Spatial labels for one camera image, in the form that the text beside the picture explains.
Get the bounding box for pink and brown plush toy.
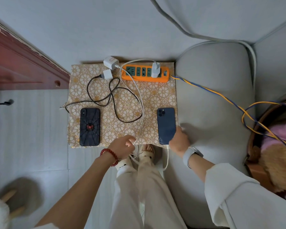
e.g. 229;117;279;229
259;119;286;203

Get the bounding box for floral beige tablecloth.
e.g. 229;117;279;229
60;61;179;149

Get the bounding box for white charging cable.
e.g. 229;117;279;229
116;65;144;146
120;59;170;171

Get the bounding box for white shirt sleeve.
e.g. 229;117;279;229
204;163;286;229

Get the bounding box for white trousers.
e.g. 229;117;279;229
108;157;187;229

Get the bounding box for blue smartphone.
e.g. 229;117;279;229
157;107;177;145

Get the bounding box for yellow and blue twisted cord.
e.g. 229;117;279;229
169;75;286;153

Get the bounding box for brown wicker basket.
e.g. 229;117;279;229
244;99;286;196

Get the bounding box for red wooden door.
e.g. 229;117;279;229
0;17;71;91

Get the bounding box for person's left forearm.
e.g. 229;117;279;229
34;154;116;228

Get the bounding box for slim white charger plug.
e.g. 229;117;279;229
151;62;160;78

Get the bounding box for red bead bracelet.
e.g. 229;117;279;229
100;148;119;167

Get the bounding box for white wristwatch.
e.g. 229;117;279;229
183;146;204;169

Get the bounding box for person's right hand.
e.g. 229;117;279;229
169;125;191;158

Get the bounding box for large white charger adapter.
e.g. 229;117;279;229
103;56;119;70

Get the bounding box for person's left hand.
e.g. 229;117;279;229
107;135;137;161

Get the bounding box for black charging cable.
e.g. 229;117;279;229
65;74;143;123

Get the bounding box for black smartphone with spider case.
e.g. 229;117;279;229
79;108;101;147

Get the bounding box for orange power strip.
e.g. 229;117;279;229
121;64;170;83

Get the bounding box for person's right forearm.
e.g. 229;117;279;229
188;154;216;183

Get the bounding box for small white charger adapter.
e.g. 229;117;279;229
102;69;114;80

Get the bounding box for cream sandal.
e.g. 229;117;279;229
116;157;134;171
139;144;156;162

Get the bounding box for grey sofa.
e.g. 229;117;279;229
149;0;286;229

